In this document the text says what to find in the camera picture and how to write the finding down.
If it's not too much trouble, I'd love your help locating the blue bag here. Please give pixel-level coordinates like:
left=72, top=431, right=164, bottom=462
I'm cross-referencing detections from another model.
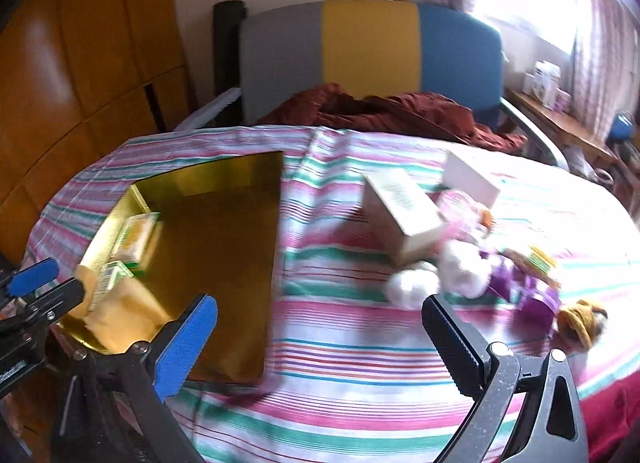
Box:
left=607, top=113, right=637, bottom=144

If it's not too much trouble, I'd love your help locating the brown red cloth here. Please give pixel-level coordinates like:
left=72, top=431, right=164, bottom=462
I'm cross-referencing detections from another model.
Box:
left=257, top=83, right=528, bottom=151

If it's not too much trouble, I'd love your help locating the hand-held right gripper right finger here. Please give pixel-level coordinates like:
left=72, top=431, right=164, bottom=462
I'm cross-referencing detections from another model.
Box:
left=421, top=294, right=591, bottom=463

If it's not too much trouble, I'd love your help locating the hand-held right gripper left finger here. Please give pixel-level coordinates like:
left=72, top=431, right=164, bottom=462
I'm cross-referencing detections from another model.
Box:
left=52, top=294, right=219, bottom=463

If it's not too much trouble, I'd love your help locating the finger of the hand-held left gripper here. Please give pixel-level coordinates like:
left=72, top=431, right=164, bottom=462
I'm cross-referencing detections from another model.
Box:
left=15, top=277, right=98, bottom=330
left=0, top=258, right=61, bottom=311

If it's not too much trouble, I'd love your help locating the white printed carton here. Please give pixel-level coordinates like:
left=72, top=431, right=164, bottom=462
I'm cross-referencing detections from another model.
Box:
left=523, top=60, right=562, bottom=104

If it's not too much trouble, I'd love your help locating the white pink plush toy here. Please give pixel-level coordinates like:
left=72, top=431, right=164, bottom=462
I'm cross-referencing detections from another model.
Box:
left=385, top=188, right=496, bottom=309

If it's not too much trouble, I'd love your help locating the beige paper packet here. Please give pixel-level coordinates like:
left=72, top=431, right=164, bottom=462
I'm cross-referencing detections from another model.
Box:
left=75, top=265, right=173, bottom=354

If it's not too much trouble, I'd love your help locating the wooden desk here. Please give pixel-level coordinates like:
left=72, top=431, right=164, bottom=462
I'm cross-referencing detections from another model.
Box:
left=505, top=88, right=621, bottom=164

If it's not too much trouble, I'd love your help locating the white box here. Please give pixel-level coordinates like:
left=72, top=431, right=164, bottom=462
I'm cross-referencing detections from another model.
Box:
left=442, top=149, right=502, bottom=208

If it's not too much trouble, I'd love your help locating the green yellow small carton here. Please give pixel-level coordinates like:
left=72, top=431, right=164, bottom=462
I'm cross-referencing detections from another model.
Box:
left=87, top=260, right=134, bottom=315
left=111, top=212, right=161, bottom=274

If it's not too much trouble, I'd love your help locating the beige cardboard box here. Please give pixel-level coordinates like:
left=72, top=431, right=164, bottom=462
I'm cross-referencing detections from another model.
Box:
left=362, top=170, right=446, bottom=266

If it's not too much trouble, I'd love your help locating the yellow knitted pouch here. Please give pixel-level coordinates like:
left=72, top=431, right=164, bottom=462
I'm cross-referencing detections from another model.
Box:
left=557, top=299, right=609, bottom=347

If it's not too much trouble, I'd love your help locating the gold cardboard box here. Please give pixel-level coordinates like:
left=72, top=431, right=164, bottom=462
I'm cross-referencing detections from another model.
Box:
left=56, top=150, right=285, bottom=386

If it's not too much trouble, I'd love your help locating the white green snack packet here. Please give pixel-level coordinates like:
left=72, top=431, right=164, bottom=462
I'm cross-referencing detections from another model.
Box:
left=505, top=243, right=561, bottom=289

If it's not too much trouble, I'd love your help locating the grey yellow blue chair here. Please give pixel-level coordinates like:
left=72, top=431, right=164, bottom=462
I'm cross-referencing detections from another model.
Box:
left=175, top=0, right=568, bottom=168

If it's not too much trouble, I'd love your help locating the purple snack packet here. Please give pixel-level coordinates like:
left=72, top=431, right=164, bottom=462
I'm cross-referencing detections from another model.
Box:
left=487, top=248, right=561, bottom=326

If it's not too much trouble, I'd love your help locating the wooden wardrobe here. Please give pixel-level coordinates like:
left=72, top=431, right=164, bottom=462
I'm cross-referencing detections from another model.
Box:
left=0, top=0, right=196, bottom=264

